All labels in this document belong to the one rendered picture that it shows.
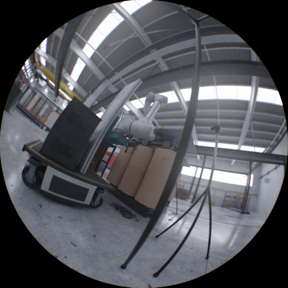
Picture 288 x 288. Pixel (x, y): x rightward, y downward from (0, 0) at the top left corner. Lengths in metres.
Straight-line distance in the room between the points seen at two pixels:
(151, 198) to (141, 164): 0.60
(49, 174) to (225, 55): 10.39
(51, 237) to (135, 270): 0.47
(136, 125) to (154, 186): 0.84
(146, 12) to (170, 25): 2.29
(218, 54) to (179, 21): 3.95
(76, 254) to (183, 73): 5.03
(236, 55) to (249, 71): 5.45
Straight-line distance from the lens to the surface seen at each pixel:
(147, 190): 1.45
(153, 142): 1.83
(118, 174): 1.96
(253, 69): 4.89
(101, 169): 5.21
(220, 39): 7.97
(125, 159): 1.97
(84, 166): 1.04
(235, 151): 10.39
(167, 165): 1.43
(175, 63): 10.28
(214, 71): 4.57
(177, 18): 9.73
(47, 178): 0.85
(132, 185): 1.65
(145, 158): 1.68
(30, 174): 0.94
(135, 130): 0.98
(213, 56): 9.87
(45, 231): 0.70
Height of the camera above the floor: 0.53
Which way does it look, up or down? 19 degrees up
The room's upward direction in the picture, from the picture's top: 24 degrees clockwise
